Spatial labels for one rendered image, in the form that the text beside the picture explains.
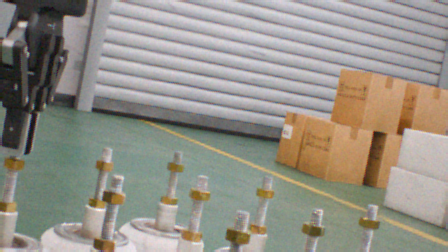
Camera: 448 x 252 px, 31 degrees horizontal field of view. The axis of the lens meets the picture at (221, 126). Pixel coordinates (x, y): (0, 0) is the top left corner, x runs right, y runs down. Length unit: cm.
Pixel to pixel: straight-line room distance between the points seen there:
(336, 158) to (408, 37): 285
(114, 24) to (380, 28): 228
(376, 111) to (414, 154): 80
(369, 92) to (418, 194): 95
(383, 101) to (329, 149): 40
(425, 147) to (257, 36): 287
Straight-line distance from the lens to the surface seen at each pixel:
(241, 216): 56
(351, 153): 429
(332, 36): 652
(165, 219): 89
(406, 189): 357
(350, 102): 441
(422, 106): 455
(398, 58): 689
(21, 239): 74
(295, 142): 457
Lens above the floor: 43
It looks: 4 degrees down
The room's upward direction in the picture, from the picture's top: 11 degrees clockwise
